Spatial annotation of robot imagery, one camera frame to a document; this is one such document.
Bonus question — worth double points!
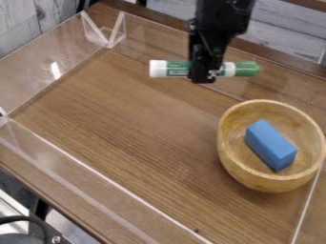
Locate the black cable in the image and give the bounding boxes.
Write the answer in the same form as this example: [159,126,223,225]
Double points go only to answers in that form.
[0,214,51,244]

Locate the clear acrylic corner brace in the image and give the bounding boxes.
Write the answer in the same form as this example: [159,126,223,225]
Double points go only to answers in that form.
[80,11,126,49]

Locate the blue foam block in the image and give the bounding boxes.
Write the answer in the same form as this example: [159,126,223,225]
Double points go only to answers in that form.
[245,120,298,172]

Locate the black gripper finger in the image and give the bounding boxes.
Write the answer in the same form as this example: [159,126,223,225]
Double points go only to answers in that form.
[189,34,226,84]

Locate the brown wooden bowl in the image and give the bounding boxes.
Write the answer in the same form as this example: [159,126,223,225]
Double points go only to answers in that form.
[217,99,326,193]

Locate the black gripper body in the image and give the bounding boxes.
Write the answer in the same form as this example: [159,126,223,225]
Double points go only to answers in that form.
[185,0,258,56]

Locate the black metal table bracket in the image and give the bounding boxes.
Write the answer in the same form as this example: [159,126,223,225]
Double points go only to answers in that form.
[28,198,74,244]

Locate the green white marker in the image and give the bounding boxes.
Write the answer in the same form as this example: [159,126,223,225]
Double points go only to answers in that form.
[150,60,259,77]

